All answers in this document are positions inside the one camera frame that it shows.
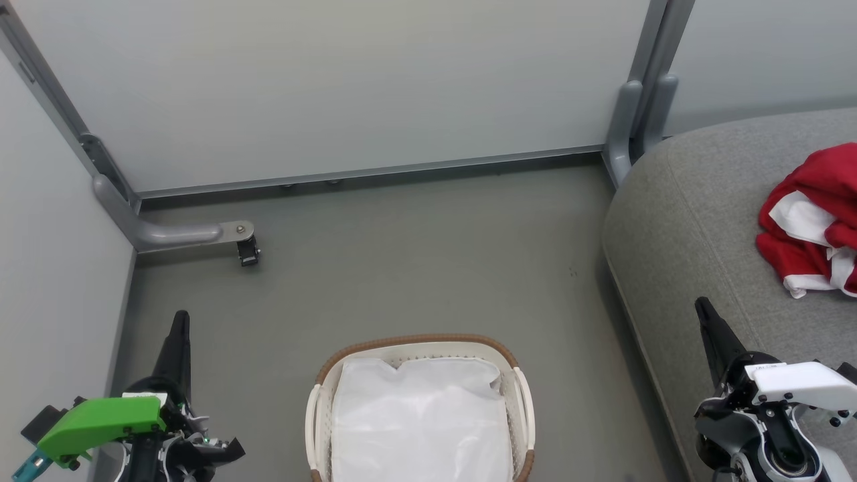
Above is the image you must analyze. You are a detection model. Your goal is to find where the grey curved partition foot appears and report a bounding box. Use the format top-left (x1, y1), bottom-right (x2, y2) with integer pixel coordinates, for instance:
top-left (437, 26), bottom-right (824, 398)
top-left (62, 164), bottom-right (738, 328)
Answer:
top-left (92, 173), bottom-right (255, 254)

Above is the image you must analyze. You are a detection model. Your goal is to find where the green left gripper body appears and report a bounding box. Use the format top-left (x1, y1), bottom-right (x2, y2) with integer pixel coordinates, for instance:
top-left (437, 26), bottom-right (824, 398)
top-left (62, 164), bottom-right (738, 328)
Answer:
top-left (37, 376), bottom-right (246, 468)

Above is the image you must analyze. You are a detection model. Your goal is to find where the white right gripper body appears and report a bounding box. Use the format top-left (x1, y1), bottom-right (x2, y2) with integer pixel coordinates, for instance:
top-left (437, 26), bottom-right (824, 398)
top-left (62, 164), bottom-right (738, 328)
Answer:
top-left (695, 351), bottom-right (857, 427)

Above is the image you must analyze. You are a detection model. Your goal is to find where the grey partition bottom rail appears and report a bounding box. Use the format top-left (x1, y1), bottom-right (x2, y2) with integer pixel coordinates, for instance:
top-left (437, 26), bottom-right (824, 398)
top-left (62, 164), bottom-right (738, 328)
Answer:
top-left (137, 144), bottom-right (603, 199)

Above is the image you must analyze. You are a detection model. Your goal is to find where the grey fabric sofa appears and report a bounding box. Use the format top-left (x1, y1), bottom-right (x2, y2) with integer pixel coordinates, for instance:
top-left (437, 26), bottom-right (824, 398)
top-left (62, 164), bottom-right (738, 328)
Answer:
top-left (601, 107), bottom-right (857, 482)

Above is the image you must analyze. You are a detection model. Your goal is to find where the white basket with brown rim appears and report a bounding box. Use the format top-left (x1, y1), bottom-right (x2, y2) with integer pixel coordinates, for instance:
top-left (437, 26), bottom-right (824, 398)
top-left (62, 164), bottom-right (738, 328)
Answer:
top-left (305, 333), bottom-right (536, 482)

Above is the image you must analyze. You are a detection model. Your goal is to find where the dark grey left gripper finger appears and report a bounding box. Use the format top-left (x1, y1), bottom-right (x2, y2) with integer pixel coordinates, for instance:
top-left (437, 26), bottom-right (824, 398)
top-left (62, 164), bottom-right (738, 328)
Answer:
top-left (153, 310), bottom-right (192, 402)

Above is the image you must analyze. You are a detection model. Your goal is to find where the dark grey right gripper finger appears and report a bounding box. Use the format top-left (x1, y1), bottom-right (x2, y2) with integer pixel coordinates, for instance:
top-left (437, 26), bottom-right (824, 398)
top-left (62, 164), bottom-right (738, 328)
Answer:
top-left (695, 297), bottom-right (748, 390)

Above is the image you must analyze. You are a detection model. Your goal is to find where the red and white garment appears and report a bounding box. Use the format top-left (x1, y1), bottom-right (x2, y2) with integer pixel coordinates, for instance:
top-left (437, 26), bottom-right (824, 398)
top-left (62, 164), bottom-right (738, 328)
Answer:
top-left (757, 142), bottom-right (857, 299)

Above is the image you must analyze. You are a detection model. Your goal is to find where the short grey upright partition foot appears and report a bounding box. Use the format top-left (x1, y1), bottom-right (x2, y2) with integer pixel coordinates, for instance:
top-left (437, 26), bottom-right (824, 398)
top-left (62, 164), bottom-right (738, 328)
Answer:
top-left (643, 72), bottom-right (680, 155)
top-left (604, 79), bottom-right (643, 187)

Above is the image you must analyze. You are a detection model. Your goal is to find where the teal left cable connector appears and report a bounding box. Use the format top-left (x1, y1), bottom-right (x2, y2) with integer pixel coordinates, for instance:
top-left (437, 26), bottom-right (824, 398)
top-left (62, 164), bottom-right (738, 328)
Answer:
top-left (11, 447), bottom-right (45, 482)

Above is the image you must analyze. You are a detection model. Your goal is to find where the grey partition post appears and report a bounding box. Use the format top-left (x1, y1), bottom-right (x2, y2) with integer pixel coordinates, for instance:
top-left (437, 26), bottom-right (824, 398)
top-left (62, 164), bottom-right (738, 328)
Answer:
top-left (0, 10), bottom-right (141, 212)
top-left (628, 0), bottom-right (694, 151)

